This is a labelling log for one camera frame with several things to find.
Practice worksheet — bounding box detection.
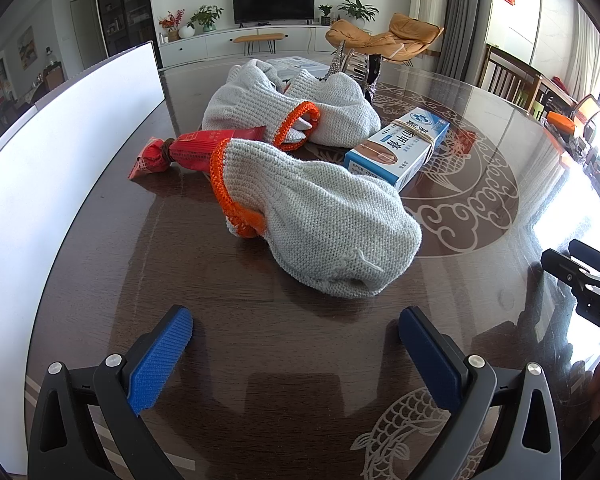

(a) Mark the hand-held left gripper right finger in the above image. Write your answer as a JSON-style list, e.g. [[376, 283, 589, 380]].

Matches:
[[399, 306, 563, 480]]

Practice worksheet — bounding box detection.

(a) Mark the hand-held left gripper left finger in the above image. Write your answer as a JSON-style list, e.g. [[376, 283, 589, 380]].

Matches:
[[27, 305, 196, 480]]

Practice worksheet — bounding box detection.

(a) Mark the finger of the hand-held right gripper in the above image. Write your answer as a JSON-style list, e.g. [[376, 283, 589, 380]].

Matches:
[[567, 239, 600, 275], [540, 248, 600, 311]]

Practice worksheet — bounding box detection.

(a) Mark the blue and white medicine box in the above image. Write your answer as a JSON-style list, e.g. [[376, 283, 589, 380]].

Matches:
[[343, 107, 452, 192]]

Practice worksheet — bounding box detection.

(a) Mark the red snack packet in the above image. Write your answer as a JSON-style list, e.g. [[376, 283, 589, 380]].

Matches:
[[127, 127, 266, 181]]

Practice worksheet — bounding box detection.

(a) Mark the rhinestone bow hair clip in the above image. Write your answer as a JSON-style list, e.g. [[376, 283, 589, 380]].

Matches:
[[330, 40, 381, 106]]

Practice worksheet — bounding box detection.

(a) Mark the cluttered side table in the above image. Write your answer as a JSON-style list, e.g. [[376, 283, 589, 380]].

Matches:
[[535, 75, 600, 211]]

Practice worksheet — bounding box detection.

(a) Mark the orange box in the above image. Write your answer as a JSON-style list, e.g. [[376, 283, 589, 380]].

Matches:
[[547, 111, 576, 133]]

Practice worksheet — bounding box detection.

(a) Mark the wooden chair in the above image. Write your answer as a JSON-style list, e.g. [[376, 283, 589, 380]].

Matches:
[[477, 44, 543, 106]]

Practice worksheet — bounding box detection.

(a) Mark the grey curtain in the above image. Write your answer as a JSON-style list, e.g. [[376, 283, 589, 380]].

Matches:
[[432, 0, 496, 81]]

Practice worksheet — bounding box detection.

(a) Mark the orange lounge chair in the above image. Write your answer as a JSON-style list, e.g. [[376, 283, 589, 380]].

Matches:
[[326, 12, 445, 67]]

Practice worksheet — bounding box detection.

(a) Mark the white tv cabinet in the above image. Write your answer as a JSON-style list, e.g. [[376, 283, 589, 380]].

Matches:
[[158, 22, 351, 68]]

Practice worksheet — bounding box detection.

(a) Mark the clear plastic box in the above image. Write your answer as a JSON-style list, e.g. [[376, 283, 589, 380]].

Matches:
[[267, 55, 331, 83]]

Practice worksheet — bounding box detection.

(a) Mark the leafy green potted plant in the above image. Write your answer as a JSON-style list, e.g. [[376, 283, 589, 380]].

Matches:
[[337, 0, 380, 28]]

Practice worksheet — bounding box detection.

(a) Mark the wooden bench with black legs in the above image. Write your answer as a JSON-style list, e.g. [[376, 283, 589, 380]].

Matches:
[[233, 33, 285, 56]]

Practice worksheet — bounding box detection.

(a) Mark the red flower plant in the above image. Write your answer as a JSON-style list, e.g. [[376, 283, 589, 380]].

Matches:
[[158, 9, 186, 43]]

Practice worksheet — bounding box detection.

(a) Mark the dark glass cabinet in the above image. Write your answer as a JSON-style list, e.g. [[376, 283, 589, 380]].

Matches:
[[92, 0, 153, 58]]

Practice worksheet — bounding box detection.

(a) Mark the black television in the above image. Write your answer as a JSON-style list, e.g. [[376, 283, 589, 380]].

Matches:
[[231, 0, 316, 27]]

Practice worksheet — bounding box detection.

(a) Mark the framed wall picture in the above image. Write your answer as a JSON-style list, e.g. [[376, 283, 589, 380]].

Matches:
[[17, 26, 35, 71]]

